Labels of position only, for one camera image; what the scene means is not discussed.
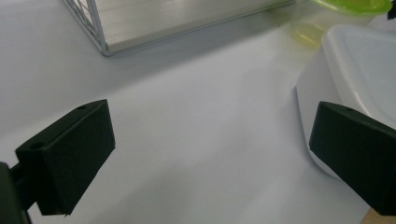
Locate green plastic bowl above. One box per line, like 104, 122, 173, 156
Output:
309, 0, 393, 17

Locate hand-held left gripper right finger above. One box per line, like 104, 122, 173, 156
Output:
308, 100, 396, 217

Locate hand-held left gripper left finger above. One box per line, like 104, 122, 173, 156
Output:
12, 98, 117, 217

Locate white wire shelf rack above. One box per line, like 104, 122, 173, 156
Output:
62, 0, 295, 58

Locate white plastic container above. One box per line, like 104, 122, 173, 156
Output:
295, 23, 396, 181

